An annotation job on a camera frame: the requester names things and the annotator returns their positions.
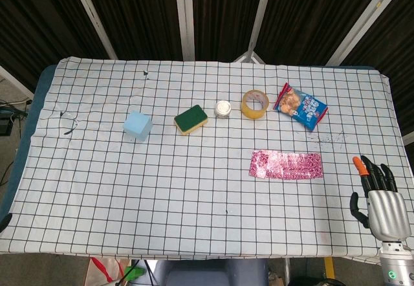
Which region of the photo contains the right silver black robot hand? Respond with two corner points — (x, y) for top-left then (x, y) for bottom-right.
(350, 155), (410, 243)

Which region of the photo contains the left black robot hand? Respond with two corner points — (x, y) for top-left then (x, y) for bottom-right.
(0, 214), (13, 234)

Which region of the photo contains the yellow table leg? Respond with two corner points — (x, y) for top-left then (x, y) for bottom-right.
(324, 256), (336, 280)

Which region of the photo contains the pink glitter pouch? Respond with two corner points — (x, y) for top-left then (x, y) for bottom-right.
(248, 149), (324, 181)

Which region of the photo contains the red white shopping bag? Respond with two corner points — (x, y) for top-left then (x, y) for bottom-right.
(85, 256), (130, 286)

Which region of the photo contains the blue snack bag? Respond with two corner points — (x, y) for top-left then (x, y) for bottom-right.
(273, 83), (329, 132)

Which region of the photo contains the green plastic object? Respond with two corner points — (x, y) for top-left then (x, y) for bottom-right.
(124, 265), (146, 281)

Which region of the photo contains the white black checkered tablecloth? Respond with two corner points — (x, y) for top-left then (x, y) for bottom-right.
(0, 56), (409, 267)

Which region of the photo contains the light blue foam cube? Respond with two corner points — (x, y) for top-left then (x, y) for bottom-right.
(124, 110), (153, 143)

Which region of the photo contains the yellow packing tape roll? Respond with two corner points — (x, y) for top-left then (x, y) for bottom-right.
(241, 89), (270, 120)

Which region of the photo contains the small clear plastic jar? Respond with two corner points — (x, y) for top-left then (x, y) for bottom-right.
(213, 100), (232, 119)

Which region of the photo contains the green yellow sponge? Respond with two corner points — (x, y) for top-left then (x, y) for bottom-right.
(173, 104), (209, 137)

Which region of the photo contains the black box with cables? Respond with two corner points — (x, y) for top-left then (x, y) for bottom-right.
(0, 102), (29, 138)

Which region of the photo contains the white frame bar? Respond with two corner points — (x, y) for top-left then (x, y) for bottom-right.
(0, 65), (35, 102)

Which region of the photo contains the white partition frame post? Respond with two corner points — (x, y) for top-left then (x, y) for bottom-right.
(232, 0), (276, 63)
(173, 0), (196, 61)
(67, 0), (118, 60)
(325, 0), (402, 67)

